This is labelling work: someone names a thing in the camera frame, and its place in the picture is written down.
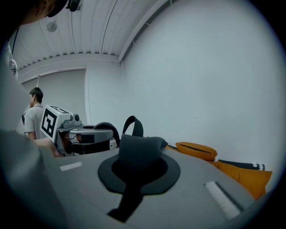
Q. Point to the orange cushion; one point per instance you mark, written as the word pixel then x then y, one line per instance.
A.
pixel 245 181

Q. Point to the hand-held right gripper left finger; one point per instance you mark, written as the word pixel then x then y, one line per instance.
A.
pixel 78 190

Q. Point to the black head-worn camera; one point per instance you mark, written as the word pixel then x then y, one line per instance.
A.
pixel 73 5

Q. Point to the person's light grey shirt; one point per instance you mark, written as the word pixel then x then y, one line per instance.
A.
pixel 13 156

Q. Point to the person's left forearm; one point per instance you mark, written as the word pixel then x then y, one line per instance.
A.
pixel 48 147

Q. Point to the person's head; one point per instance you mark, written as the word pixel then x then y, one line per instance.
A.
pixel 38 10

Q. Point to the round ceiling fixture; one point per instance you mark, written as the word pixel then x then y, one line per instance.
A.
pixel 51 26

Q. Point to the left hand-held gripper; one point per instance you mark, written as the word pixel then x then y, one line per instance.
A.
pixel 50 123

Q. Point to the small orange pillow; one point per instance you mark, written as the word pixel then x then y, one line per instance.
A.
pixel 196 151

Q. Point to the black white patterned blanket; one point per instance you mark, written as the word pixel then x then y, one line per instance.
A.
pixel 241 165

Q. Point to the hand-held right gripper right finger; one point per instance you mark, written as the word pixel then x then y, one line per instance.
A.
pixel 190 201

